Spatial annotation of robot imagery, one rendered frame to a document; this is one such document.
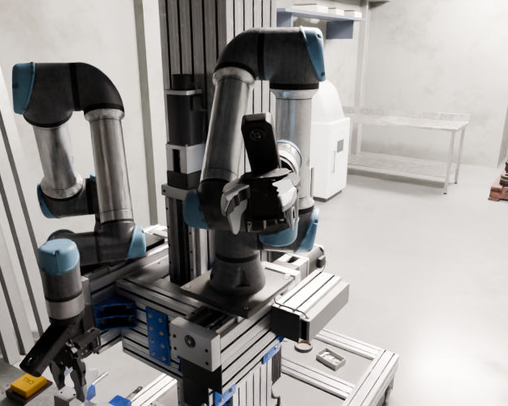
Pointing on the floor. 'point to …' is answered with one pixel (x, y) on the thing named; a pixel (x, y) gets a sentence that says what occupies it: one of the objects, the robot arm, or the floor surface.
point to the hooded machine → (328, 143)
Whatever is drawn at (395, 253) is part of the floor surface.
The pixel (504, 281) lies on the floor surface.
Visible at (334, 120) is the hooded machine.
